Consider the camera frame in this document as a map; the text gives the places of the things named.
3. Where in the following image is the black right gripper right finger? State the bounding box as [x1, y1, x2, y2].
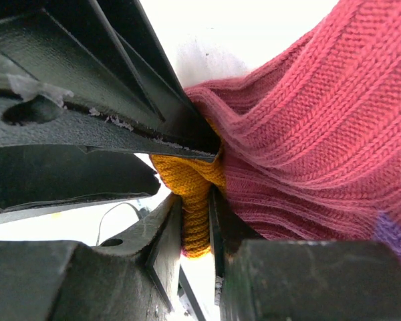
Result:
[209, 187, 401, 320]

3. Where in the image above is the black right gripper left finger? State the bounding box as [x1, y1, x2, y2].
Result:
[0, 195, 181, 320]

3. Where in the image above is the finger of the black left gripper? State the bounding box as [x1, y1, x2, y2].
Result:
[0, 145, 160, 224]
[0, 1, 220, 162]

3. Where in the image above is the maroon sock with orange cuff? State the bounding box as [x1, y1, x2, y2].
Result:
[151, 1, 401, 262]

